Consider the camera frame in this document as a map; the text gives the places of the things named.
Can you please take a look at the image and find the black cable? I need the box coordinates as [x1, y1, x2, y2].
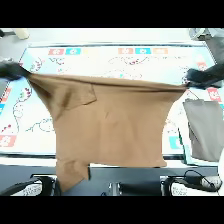
[182, 169, 217, 188]

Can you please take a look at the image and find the brown T-shirt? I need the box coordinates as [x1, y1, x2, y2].
[26, 72, 190, 194]

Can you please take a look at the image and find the grey garment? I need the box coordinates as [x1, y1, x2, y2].
[182, 97, 224, 163]

